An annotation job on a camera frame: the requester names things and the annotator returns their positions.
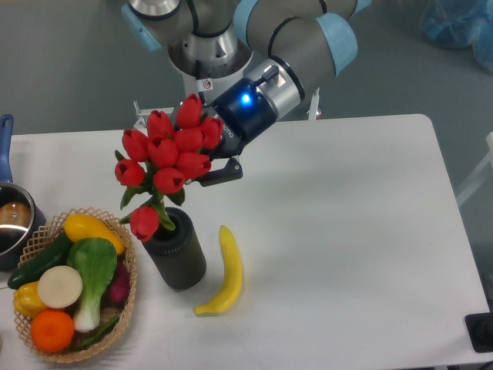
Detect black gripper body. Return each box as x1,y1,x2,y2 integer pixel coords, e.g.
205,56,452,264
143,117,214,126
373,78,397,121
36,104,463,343
202,77,277,160

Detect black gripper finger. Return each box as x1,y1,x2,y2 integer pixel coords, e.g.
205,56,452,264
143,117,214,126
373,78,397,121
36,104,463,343
186,157,243,187

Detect red tulip bouquet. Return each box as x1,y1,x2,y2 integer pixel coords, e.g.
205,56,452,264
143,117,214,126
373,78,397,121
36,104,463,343
114,93,224,241

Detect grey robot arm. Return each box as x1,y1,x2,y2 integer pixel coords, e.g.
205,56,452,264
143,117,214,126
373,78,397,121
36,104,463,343
121,1,367,186

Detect dark grey ribbed vase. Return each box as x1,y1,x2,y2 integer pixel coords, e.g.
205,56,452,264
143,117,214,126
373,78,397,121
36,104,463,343
143,207,206,291

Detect yellow banana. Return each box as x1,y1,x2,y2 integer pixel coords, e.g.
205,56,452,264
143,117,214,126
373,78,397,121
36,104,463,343
193,225,243,316

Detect green bok choy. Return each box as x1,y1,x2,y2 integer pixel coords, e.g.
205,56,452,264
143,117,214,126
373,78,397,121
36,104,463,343
67,237,117,333

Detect yellow squash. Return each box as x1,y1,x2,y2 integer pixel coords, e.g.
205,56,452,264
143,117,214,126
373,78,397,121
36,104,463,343
63,214,126,256

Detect purple sweet potato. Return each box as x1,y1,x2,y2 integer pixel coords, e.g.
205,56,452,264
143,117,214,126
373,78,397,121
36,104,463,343
106,260,130,304

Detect dark green cucumber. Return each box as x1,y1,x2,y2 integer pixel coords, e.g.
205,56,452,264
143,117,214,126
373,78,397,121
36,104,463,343
7,232,73,290

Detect green bean pod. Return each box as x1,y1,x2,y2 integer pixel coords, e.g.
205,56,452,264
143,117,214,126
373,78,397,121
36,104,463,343
71,316,119,352

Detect woven wicker basket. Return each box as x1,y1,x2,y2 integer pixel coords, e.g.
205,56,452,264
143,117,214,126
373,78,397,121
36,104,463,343
14,207,137,364

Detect white round radish slice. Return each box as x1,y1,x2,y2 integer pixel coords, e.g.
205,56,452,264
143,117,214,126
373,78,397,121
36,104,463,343
37,265,82,309

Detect blue plastic bag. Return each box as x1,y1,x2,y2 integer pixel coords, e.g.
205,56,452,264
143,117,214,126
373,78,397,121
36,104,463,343
419,1,492,72

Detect orange fruit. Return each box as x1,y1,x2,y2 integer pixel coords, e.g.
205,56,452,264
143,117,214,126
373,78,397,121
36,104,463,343
30,309,75,353

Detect yellow bell pepper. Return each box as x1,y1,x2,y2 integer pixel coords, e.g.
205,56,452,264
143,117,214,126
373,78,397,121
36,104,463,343
14,281,49,318

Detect black device at edge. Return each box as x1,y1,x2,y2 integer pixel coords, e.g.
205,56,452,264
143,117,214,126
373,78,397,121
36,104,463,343
464,312,492,353

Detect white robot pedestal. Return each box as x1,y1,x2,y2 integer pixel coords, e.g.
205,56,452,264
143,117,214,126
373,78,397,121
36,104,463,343
133,62,220,130

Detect blue handled saucepan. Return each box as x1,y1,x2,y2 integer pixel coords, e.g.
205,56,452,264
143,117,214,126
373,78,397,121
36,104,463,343
1,114,45,271

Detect white frame at right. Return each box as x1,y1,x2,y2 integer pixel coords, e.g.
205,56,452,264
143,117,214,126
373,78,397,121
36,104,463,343
455,132,492,208

